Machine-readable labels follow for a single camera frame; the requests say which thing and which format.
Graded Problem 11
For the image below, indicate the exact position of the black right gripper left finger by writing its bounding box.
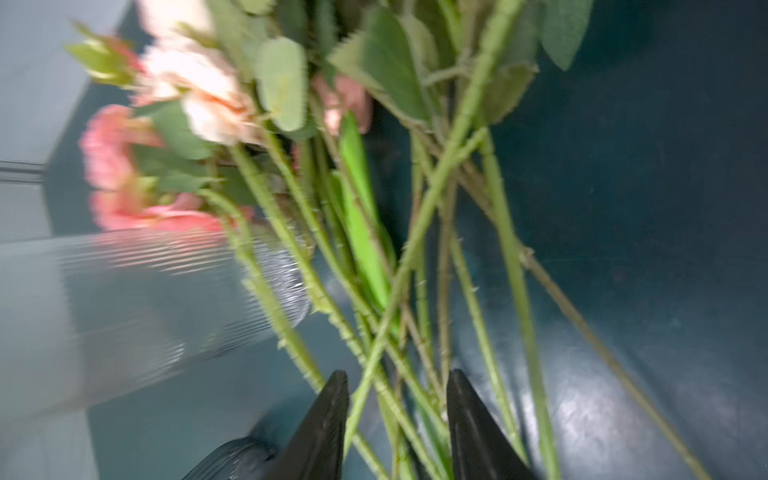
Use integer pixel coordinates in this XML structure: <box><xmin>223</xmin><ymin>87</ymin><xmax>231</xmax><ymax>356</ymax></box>
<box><xmin>266</xmin><ymin>370</ymin><xmax>350</xmax><ymax>480</ymax></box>

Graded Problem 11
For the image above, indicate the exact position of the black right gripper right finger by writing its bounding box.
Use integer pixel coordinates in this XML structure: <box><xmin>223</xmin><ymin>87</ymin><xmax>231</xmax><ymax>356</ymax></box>
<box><xmin>446</xmin><ymin>369</ymin><xmax>537</xmax><ymax>480</ymax></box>

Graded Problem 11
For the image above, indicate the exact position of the peach pink peony spray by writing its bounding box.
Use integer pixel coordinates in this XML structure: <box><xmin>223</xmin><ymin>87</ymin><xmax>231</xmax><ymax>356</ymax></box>
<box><xmin>65</xmin><ymin>0</ymin><xmax>451</xmax><ymax>480</ymax></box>

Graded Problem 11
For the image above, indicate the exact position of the large pink rose stem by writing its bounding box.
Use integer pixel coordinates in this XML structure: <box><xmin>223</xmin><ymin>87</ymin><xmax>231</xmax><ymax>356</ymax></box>
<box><xmin>329</xmin><ymin>1</ymin><xmax>541</xmax><ymax>327</ymax></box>

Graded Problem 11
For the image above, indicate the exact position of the clear ribbed glass vase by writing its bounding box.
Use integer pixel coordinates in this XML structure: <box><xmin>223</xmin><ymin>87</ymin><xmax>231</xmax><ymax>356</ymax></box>
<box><xmin>0</xmin><ymin>227</ymin><xmax>313</xmax><ymax>421</ymax></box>

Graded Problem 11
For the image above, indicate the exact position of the small pink rose spray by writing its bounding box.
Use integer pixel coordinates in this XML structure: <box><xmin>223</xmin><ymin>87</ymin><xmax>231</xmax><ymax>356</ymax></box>
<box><xmin>413</xmin><ymin>0</ymin><xmax>715</xmax><ymax>480</ymax></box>

